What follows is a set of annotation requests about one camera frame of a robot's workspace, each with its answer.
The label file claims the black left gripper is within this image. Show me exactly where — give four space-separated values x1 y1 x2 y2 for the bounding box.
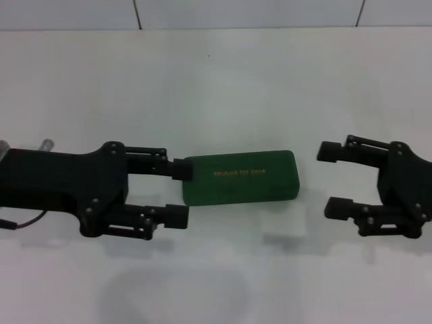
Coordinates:
0 141 130 239

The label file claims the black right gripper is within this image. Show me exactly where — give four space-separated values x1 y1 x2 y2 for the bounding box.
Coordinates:
316 134 432 240

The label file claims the left gripper cable with plug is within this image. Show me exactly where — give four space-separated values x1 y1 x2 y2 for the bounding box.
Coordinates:
0 137 55 232

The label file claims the green glasses case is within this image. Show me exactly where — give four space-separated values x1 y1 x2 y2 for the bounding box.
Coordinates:
180 150 301 207

